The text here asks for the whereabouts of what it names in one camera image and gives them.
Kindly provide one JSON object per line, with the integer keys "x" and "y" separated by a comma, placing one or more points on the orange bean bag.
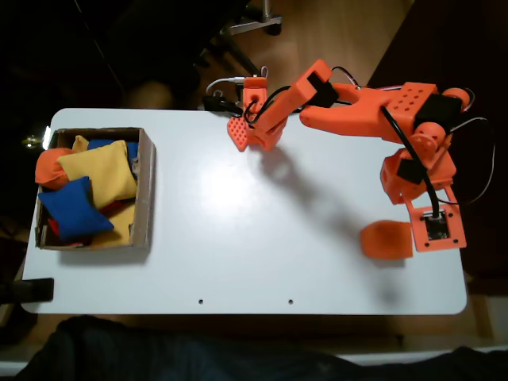
{"x": 385, "y": 242}
{"x": 47, "y": 168}

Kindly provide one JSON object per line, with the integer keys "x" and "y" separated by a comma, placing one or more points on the cardboard box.
{"x": 145, "y": 190}

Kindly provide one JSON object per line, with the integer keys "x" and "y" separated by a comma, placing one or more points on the large yellow bean bag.
{"x": 99, "y": 170}

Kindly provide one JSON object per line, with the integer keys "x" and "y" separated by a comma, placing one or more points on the small yellow bean bag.
{"x": 79, "y": 143}

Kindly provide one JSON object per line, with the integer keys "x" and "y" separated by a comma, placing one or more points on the large blue bean bag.
{"x": 73, "y": 210}

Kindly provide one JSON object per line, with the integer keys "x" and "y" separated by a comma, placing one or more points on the red bean bag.
{"x": 53, "y": 228}

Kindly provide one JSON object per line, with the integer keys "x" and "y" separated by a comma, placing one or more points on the black table clamp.
{"x": 35, "y": 289}
{"x": 220, "y": 104}

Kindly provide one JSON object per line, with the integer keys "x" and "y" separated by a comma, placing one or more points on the metal rolling stand base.
{"x": 254, "y": 24}

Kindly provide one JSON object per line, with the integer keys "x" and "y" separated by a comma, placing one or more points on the brown round object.
{"x": 152, "y": 95}

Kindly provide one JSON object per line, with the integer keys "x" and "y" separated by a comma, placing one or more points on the person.
{"x": 158, "y": 353}

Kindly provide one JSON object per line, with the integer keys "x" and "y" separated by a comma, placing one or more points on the small shiny metal object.
{"x": 29, "y": 141}

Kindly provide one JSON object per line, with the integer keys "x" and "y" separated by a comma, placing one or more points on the orange camera mount plate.
{"x": 456, "y": 234}

